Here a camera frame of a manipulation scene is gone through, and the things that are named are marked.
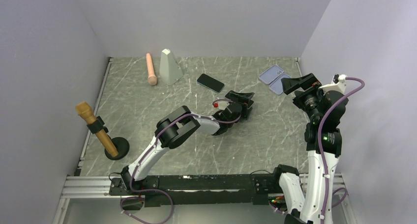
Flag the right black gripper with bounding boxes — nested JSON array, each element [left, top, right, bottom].
[[282, 73, 327, 122]]

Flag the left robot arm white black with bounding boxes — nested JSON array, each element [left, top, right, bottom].
[[120, 90, 255, 195]]

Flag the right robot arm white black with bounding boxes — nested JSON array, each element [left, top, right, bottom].
[[271, 73, 348, 224]]

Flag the grey trapezoid block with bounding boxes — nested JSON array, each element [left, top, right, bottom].
[[159, 49, 183, 85]]

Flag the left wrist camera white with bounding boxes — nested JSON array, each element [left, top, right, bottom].
[[212, 98, 232, 110]]

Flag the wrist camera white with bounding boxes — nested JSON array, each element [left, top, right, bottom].
[[319, 74, 347, 94], [212, 98, 232, 110]]

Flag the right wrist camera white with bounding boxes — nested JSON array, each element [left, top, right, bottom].
[[319, 74, 347, 94]]

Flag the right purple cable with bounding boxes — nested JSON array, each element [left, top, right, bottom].
[[269, 77, 365, 224]]

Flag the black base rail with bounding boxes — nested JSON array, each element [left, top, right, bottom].
[[109, 173, 284, 207]]

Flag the pink cylindrical handle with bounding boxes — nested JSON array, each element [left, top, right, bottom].
[[146, 53, 158, 86]]

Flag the wooden handle tool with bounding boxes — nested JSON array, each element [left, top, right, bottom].
[[75, 102, 119, 157]]

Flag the aluminium frame rail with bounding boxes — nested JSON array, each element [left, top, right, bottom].
[[60, 173, 346, 199]]

